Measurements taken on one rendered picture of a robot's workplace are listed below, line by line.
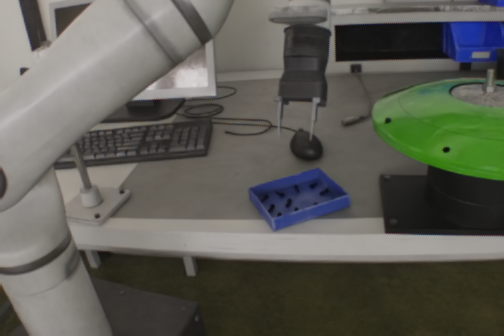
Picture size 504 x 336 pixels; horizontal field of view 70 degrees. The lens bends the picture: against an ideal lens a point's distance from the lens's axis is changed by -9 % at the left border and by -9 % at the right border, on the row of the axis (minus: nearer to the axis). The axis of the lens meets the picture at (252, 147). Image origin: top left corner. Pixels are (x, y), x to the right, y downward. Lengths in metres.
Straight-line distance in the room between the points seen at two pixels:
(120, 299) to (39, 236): 0.23
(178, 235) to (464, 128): 0.42
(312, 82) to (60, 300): 0.46
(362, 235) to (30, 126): 0.43
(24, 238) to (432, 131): 0.45
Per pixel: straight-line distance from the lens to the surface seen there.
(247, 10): 1.43
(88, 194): 0.70
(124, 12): 0.33
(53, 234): 0.44
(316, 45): 0.63
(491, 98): 0.56
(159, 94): 1.08
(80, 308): 0.49
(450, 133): 0.48
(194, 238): 0.61
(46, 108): 0.35
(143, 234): 0.64
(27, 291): 0.46
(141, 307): 0.60
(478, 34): 1.50
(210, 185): 0.70
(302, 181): 0.68
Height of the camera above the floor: 1.26
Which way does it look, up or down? 25 degrees down
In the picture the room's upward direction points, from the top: 6 degrees counter-clockwise
